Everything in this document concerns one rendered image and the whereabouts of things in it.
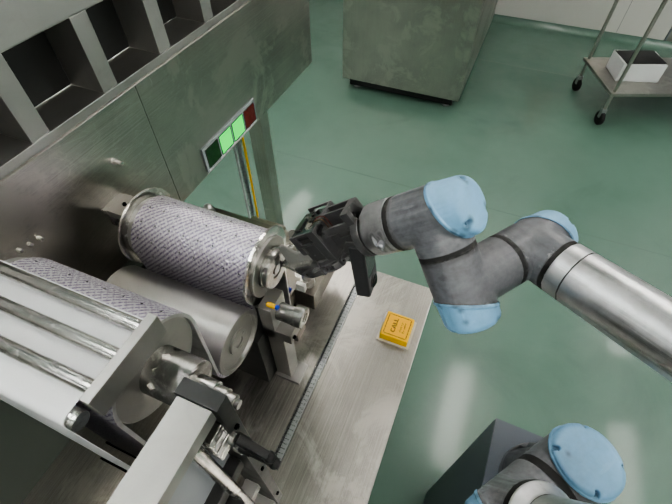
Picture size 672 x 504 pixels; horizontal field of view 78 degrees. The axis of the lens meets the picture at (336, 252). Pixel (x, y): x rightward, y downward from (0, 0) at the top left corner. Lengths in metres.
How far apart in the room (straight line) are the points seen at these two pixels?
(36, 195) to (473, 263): 0.66
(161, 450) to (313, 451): 0.56
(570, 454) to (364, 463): 0.39
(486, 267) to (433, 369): 1.53
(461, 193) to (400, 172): 2.40
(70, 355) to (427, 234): 0.41
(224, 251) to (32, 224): 0.30
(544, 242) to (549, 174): 2.59
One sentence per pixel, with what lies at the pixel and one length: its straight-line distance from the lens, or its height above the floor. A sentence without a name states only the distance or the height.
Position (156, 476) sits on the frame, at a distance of 0.43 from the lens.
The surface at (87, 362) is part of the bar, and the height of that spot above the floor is 1.44.
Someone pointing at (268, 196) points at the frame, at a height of 0.56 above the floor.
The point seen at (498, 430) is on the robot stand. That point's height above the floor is 0.90.
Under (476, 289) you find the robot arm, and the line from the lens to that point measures 0.53.
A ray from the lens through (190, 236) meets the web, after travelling 0.75.
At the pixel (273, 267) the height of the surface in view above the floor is 1.27.
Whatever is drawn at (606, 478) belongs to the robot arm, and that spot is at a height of 1.13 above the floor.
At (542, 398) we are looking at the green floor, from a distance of 2.15.
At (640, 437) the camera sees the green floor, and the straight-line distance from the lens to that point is 2.29.
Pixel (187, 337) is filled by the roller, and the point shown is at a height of 1.32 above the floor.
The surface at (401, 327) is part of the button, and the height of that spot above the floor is 0.92.
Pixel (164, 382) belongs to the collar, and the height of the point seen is 1.36.
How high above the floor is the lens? 1.84
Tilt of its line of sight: 51 degrees down
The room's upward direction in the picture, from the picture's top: straight up
